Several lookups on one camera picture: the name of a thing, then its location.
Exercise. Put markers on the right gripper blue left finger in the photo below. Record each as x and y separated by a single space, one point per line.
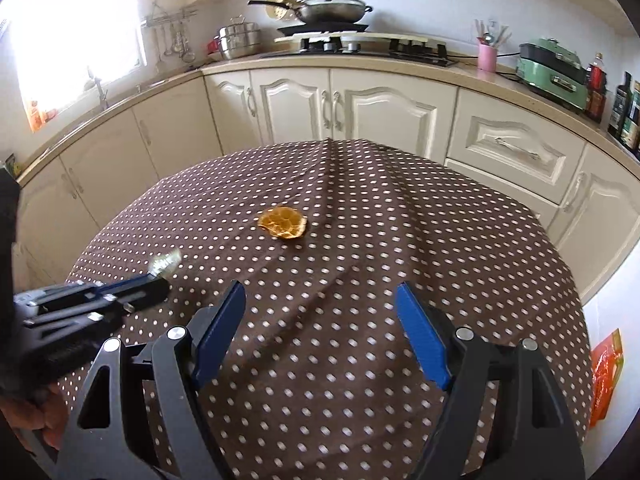
213 329

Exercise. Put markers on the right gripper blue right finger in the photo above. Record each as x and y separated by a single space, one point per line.
427 332

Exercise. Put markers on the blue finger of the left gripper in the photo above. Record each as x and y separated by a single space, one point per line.
150 284

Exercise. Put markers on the person's left hand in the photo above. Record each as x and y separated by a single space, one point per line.
50 417

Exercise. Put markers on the brown polka dot tablecloth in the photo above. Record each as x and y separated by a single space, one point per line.
320 381

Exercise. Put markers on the orange plastic bag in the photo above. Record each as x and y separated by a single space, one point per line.
607 364

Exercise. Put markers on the sink faucet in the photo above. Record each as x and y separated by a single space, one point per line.
95 83

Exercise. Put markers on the cream lower cabinets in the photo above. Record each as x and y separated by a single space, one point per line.
583 187

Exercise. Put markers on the red bowl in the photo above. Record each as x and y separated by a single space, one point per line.
213 46

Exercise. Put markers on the hanging utensil rack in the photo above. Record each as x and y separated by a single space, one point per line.
169 34

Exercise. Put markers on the stainless steel steamer pot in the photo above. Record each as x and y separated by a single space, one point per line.
240 38

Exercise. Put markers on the window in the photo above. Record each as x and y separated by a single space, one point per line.
57 46

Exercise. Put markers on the black gas stove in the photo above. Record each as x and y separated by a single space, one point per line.
354 40

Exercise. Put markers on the dark oil bottle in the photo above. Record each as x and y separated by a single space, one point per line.
620 105

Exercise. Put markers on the pink utensil holder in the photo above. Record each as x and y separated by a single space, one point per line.
487 58

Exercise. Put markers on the green electric cooker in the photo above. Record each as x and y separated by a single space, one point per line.
550 69

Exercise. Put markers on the red cap sauce bottle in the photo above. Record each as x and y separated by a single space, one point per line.
596 88

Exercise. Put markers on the black wok with lid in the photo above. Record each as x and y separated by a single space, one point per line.
317 11

